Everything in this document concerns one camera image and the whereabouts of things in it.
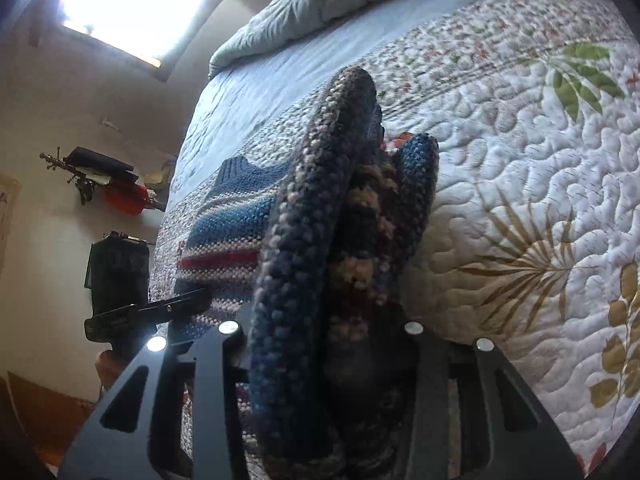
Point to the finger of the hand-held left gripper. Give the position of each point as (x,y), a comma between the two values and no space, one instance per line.
(150,310)

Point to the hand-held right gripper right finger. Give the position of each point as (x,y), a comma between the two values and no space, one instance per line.
(430,360)

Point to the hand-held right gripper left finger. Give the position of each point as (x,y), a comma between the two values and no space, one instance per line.
(210,360)

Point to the striped knit sweater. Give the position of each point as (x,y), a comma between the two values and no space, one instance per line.
(300,235)

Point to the black bag on stand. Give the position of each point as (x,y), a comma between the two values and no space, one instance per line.
(117,267)

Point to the red bag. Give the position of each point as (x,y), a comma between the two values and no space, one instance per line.
(130,197)

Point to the leaf print quilted bedspread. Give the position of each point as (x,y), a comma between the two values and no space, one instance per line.
(500,160)

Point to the bright window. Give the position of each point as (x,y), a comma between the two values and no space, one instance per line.
(135,0)

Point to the grey comforter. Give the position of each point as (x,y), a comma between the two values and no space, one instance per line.
(310,0)

